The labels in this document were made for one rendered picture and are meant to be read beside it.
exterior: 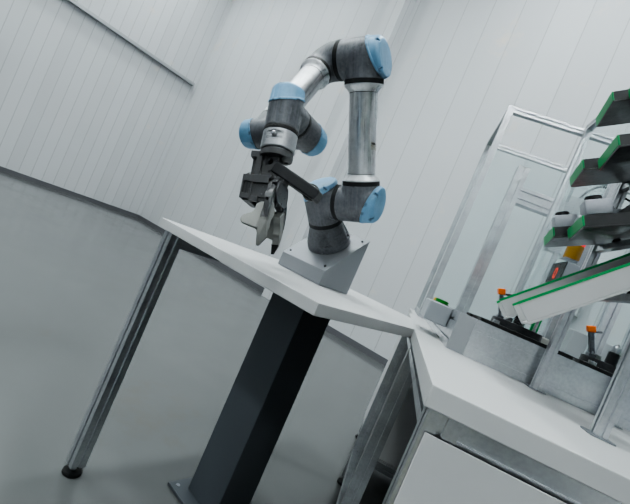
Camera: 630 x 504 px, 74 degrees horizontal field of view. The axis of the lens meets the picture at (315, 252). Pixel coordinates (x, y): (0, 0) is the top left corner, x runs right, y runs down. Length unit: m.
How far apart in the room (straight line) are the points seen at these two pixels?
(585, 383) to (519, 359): 0.16
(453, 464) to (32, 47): 9.41
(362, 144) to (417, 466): 0.92
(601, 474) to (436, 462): 0.18
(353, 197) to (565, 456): 0.89
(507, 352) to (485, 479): 0.61
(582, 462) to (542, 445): 0.05
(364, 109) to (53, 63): 8.67
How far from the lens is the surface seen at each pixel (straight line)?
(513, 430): 0.60
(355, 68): 1.28
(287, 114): 0.91
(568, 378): 1.23
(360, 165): 1.28
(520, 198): 2.49
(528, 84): 5.90
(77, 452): 1.61
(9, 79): 9.51
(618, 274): 0.89
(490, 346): 1.17
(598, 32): 6.09
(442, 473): 0.61
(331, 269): 1.34
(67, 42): 9.75
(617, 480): 0.65
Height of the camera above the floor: 0.96
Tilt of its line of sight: level
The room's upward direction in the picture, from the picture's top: 23 degrees clockwise
